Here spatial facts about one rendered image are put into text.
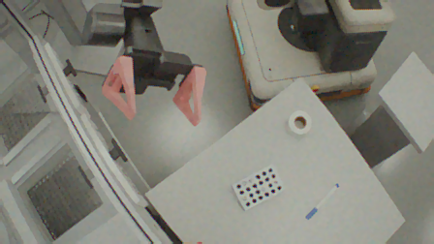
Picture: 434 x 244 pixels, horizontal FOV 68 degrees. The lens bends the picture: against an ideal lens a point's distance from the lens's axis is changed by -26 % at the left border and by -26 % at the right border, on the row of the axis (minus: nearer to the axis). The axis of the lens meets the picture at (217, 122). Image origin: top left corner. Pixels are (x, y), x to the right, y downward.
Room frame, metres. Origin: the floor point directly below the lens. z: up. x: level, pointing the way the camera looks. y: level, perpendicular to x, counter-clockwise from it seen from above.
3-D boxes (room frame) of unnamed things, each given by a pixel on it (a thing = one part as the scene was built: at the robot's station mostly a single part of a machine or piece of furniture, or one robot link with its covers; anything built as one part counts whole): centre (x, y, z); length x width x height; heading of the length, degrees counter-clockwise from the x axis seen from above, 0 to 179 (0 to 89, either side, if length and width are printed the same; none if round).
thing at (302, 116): (0.30, -0.23, 0.78); 0.07 x 0.07 x 0.04
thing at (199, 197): (0.04, -0.18, 0.38); 0.62 x 0.58 x 0.76; 31
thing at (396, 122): (0.33, -0.74, 0.38); 0.30 x 0.30 x 0.76; 34
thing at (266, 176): (0.14, -0.09, 0.78); 0.12 x 0.08 x 0.04; 109
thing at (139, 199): (0.24, 0.29, 0.87); 0.29 x 0.02 x 0.11; 31
